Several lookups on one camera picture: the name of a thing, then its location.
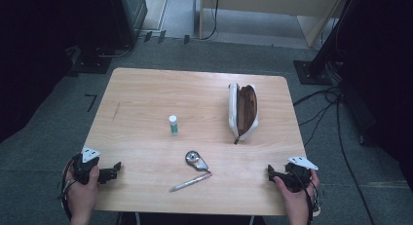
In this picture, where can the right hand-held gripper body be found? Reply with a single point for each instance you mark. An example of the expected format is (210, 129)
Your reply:
(297, 174)

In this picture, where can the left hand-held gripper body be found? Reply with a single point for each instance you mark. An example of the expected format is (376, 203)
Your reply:
(85, 168)

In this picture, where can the person's right hand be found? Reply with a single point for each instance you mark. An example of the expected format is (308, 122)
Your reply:
(297, 200)

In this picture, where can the person's left hand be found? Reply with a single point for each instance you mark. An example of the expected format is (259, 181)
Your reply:
(82, 194)

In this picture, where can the white pencil case brown lining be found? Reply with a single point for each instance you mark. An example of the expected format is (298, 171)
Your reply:
(243, 111)

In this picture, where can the black angled floor tape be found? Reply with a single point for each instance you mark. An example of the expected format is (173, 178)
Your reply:
(92, 101)

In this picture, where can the white green glue stick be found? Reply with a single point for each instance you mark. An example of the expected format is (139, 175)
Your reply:
(173, 124)

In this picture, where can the grey correction tape dispenser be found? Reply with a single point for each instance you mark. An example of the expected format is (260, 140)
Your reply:
(195, 160)

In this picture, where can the silver pink pen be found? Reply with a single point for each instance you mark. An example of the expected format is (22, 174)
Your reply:
(191, 181)

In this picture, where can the black stand base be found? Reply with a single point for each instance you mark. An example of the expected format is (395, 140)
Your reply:
(92, 61)

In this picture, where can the black metal stand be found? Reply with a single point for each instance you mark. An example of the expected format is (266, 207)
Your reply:
(319, 61)

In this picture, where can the black cabinet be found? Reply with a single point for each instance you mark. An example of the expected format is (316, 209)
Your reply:
(130, 14)

